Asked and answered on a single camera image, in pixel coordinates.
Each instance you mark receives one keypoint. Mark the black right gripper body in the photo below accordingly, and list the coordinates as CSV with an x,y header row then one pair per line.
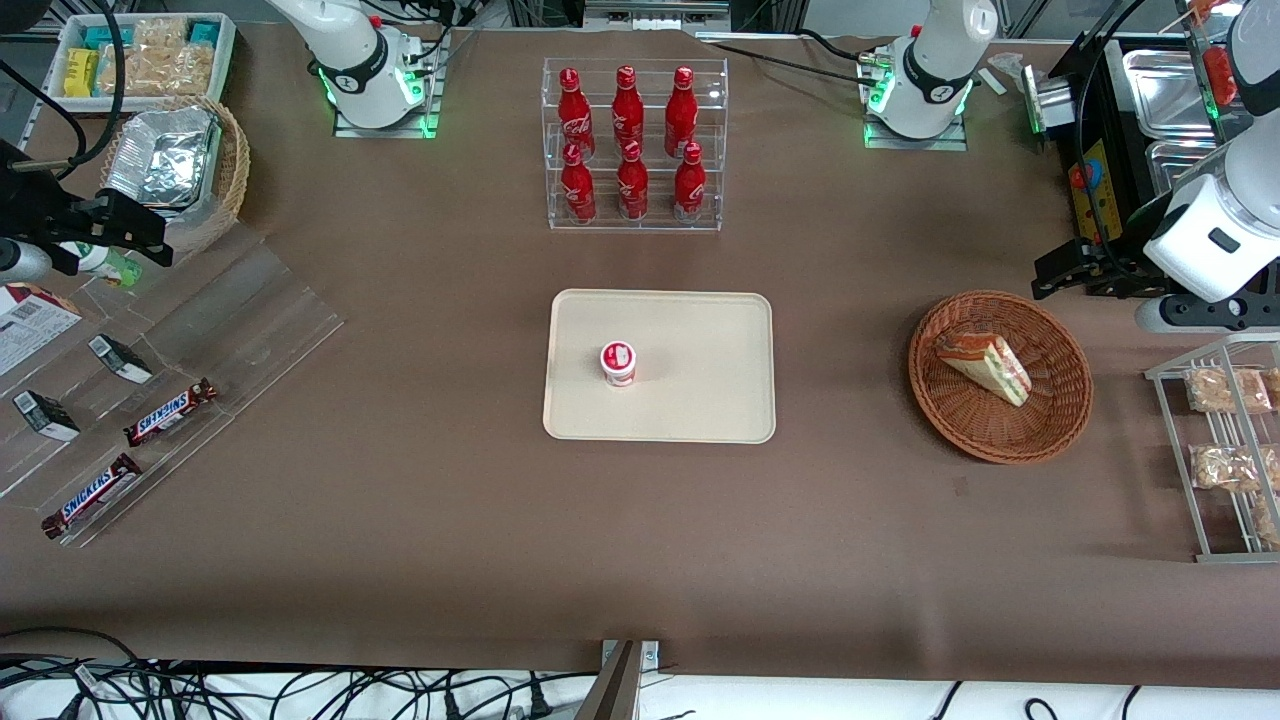
x,y
38,212

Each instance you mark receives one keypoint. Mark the triangle sandwich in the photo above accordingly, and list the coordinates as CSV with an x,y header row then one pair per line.
x,y
985,362

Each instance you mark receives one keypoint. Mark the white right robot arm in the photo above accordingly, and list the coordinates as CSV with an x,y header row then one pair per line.
x,y
350,50

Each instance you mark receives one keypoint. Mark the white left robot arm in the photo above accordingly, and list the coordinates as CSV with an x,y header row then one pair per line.
x,y
935,70

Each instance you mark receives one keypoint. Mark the silver foil tray stack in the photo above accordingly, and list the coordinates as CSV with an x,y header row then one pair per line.
x,y
160,160

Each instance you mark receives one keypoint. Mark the tan wicker basket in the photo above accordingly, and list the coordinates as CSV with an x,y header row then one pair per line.
x,y
232,170

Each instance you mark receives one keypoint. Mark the brown wicker basket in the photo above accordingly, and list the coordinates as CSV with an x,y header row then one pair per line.
x,y
1000,435

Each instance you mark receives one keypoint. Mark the beige plastic tray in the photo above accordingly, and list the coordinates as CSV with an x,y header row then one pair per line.
x,y
690,400

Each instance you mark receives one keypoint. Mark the green white small bottle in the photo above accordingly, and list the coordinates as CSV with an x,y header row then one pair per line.
x,y
110,265

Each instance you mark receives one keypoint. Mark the steel pan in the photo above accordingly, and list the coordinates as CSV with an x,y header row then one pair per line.
x,y
1180,165
1165,90

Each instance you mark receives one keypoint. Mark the black food warmer machine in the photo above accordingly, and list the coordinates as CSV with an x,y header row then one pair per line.
x,y
1100,185

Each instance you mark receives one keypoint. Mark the small black white box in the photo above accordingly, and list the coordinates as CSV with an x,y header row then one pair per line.
x,y
45,415
122,360

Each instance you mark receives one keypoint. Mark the printed cardboard box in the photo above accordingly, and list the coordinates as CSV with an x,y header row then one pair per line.
x,y
30,325

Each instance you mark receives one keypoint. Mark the clear acrylic stepped stand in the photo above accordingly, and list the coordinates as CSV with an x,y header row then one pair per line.
x,y
250,320

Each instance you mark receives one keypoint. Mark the yellow snack pack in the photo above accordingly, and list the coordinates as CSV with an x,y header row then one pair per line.
x,y
80,72

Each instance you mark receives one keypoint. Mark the beige cracker bag pile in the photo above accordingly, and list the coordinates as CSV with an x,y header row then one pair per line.
x,y
160,65

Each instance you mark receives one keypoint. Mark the silver metal box device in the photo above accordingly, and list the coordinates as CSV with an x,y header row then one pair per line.
x,y
1045,105

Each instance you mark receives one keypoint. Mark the brown snack bag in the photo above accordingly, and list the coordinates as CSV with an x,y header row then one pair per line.
x,y
1268,520
1274,385
1225,390
1225,467

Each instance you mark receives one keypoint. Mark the red sausage on skewer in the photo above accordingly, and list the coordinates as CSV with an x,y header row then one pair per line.
x,y
1220,75

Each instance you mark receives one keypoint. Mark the snickers chocolate bar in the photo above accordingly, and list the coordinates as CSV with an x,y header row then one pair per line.
x,y
92,496
170,412

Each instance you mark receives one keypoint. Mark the white plastic bin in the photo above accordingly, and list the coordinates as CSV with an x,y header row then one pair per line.
x,y
225,60

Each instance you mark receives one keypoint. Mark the teal snack pack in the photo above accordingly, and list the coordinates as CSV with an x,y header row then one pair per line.
x,y
100,37
203,32

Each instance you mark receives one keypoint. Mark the clear plastic wrapper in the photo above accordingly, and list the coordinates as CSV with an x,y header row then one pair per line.
x,y
1005,65

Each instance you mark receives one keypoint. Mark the red cola bottle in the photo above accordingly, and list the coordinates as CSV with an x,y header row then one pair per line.
x,y
632,188
681,110
577,190
689,188
627,105
574,110

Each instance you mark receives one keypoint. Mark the clear acrylic bottle rack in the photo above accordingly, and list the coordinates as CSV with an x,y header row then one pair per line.
x,y
650,225

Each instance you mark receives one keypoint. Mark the red white yogurt cup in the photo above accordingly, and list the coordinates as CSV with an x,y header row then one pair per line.
x,y
618,362

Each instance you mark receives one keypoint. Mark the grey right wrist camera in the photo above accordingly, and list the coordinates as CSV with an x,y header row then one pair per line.
x,y
20,262

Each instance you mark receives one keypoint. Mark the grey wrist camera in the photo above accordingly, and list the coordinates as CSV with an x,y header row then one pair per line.
x,y
1190,315
20,262

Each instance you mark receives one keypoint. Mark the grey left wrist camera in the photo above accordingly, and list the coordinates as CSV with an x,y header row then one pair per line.
x,y
1190,315

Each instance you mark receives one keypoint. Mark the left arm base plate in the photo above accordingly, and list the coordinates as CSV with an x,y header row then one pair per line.
x,y
915,143

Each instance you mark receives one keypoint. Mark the metal bracket post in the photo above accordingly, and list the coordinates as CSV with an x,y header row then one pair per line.
x,y
615,690

